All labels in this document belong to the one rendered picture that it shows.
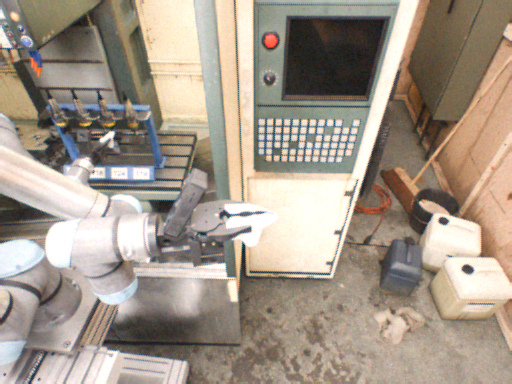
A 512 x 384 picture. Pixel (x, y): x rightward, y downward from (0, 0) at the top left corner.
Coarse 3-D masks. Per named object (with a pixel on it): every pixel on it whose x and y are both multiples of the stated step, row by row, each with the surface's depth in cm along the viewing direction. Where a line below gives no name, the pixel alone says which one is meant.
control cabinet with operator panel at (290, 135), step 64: (256, 0) 101; (320, 0) 101; (384, 0) 101; (256, 64) 114; (320, 64) 114; (384, 64) 116; (256, 128) 132; (320, 128) 131; (256, 192) 164; (320, 192) 163; (256, 256) 203; (320, 256) 201
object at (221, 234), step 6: (216, 228) 51; (222, 228) 51; (234, 228) 51; (240, 228) 51; (246, 228) 51; (210, 234) 50; (216, 234) 50; (222, 234) 50; (228, 234) 50; (234, 234) 51; (216, 240) 51; (222, 240) 51; (228, 240) 51
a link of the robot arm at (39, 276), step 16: (16, 240) 76; (0, 256) 72; (16, 256) 72; (32, 256) 72; (0, 272) 68; (16, 272) 70; (32, 272) 73; (48, 272) 77; (32, 288) 71; (48, 288) 78
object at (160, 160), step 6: (150, 114) 153; (144, 120) 154; (150, 120) 154; (150, 126) 156; (150, 132) 158; (156, 132) 162; (150, 138) 161; (156, 138) 163; (156, 144) 163; (156, 150) 166; (156, 156) 168; (162, 156) 176; (156, 162) 171; (162, 162) 172; (156, 168) 170; (162, 168) 170
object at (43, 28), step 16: (0, 0) 107; (16, 0) 108; (32, 0) 114; (48, 0) 123; (64, 0) 133; (80, 0) 144; (96, 0) 157; (32, 16) 115; (48, 16) 123; (64, 16) 133; (80, 16) 145; (16, 32) 115; (32, 32) 115; (48, 32) 123; (0, 48) 119; (16, 48) 119
